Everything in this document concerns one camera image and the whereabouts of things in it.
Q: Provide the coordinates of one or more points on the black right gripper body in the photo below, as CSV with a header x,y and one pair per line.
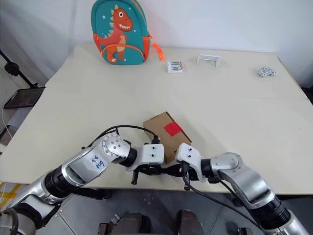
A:
x,y
179,169

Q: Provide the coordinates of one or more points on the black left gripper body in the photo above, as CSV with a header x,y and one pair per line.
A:
x,y
146,170

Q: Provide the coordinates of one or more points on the brown cardboard box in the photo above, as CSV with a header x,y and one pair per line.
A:
x,y
161,129

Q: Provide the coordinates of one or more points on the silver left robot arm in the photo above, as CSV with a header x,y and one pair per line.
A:
x,y
73,169

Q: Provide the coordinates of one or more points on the red tape patch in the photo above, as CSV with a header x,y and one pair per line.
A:
x,y
173,128

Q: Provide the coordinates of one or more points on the small white green-printed box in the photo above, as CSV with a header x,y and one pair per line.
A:
x,y
175,67

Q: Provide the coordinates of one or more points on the yellow taped cardboard box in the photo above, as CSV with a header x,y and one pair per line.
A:
x,y
8,193

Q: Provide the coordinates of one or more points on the dark brown rounded shape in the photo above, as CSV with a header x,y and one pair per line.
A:
x,y
135,224
189,222

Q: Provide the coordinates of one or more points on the cluster of small metal parts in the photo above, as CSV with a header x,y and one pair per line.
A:
x,y
267,72

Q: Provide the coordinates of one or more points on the teal dinosaur backpack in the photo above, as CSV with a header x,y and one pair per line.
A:
x,y
117,31

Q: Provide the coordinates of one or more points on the black tripod stand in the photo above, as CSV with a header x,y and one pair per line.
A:
x,y
14,69

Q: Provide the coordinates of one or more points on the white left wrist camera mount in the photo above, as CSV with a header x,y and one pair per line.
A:
x,y
151,153

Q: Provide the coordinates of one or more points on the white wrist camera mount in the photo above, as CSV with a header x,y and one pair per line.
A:
x,y
151,153
189,153

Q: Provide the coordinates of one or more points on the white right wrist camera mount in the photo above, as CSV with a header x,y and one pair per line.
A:
x,y
189,153

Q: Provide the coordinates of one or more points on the white plastic bracket stand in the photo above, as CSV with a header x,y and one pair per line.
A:
x,y
207,57

